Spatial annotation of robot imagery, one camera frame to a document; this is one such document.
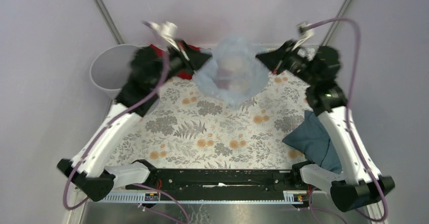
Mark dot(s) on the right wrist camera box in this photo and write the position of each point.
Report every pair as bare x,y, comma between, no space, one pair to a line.
304,32

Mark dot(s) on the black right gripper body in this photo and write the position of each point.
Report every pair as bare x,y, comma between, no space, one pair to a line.
298,66

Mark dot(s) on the light blue plastic trash bag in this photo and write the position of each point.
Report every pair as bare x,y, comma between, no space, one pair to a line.
233,74

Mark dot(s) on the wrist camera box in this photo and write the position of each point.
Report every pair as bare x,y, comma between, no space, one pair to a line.
304,32
165,31

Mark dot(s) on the red cloth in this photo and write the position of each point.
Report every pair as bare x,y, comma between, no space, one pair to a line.
183,74

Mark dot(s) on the floral patterned table mat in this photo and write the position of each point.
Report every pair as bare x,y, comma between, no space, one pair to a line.
190,130

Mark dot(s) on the grey slotted cable duct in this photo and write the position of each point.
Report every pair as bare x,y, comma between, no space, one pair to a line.
151,197

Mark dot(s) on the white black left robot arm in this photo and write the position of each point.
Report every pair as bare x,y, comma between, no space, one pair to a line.
88,169

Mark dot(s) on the teal blue cloth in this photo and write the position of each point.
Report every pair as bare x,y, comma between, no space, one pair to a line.
312,139

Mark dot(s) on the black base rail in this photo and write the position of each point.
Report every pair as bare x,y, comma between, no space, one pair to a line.
203,183

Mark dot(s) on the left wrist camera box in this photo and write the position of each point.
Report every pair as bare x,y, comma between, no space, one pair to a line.
165,31

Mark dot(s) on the grey plastic trash bin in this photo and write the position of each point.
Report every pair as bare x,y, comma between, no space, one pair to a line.
109,73

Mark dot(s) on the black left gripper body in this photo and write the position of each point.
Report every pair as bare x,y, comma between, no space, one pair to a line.
178,61

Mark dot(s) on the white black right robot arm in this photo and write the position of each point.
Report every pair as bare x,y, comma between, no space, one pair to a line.
361,182

